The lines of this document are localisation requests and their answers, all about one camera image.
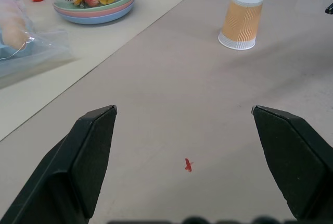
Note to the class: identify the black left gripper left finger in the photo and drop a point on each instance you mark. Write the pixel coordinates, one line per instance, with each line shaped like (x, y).
(78, 166)

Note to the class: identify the pink plastic plate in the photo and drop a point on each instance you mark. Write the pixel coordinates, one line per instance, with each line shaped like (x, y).
(117, 9)

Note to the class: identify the blue plastic plate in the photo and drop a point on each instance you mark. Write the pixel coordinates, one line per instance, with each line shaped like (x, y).
(104, 18)

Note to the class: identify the clear bag of bread rolls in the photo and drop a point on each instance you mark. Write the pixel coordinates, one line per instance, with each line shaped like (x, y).
(18, 41)

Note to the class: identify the orange wavy paper cup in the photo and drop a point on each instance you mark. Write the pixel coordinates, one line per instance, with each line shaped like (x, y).
(241, 20)

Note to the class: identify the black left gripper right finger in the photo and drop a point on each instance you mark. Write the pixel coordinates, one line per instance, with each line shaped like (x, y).
(294, 161)

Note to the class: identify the black right gripper tip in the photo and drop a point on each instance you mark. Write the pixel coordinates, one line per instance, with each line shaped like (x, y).
(329, 9)

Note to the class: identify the small red scrap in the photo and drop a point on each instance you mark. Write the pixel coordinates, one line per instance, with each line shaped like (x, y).
(188, 165)

